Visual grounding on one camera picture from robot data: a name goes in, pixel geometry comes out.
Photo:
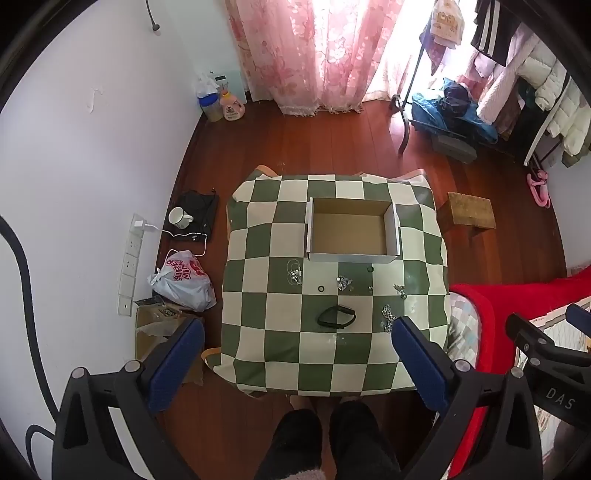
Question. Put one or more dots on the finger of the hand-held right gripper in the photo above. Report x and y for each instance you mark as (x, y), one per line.
(524, 330)
(578, 316)

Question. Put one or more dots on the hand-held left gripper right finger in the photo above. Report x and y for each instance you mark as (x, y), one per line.
(418, 364)

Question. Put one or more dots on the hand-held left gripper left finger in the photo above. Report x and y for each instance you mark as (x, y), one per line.
(178, 364)

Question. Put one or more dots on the silver earring cluster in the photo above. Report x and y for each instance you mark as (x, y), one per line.
(344, 282)

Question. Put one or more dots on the white cardboard box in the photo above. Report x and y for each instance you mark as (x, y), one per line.
(353, 228)

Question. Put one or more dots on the red blanket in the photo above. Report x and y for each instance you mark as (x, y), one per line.
(498, 304)

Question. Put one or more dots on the brown cardboard box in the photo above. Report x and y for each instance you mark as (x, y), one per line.
(157, 330)

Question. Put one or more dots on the patterned quilt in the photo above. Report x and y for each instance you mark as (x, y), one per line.
(464, 327)

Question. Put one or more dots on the silver charm piece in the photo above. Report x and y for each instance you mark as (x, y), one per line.
(400, 290)

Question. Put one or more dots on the white red plastic bag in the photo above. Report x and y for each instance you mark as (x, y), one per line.
(184, 281)

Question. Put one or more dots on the person's black slippers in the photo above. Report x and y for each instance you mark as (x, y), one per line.
(360, 443)

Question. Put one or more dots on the green checkered cloth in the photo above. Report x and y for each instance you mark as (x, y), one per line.
(277, 323)

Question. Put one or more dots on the wooden stool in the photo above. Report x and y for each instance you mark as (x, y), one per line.
(467, 210)

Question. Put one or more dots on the pink clothes hangers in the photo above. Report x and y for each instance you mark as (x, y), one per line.
(539, 187)

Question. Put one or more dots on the person's left leg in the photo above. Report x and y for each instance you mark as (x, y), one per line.
(295, 447)

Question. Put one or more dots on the white mug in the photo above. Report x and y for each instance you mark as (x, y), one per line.
(179, 217)

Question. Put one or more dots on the grey box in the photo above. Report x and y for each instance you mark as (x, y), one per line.
(453, 146)

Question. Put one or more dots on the white puffer jacket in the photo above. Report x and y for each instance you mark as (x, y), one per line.
(561, 99)

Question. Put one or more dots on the blue bag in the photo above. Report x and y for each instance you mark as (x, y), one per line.
(455, 115)

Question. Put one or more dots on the black clothes rack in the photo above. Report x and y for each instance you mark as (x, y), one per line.
(408, 120)

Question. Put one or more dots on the blue lid plastic jar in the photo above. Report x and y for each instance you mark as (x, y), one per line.
(210, 106)

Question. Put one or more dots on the pink detergent bottle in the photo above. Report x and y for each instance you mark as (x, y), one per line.
(232, 107)

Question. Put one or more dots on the pink floral curtain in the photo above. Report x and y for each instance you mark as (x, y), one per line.
(314, 50)

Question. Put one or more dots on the white wall power strip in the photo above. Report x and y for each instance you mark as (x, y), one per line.
(131, 263)

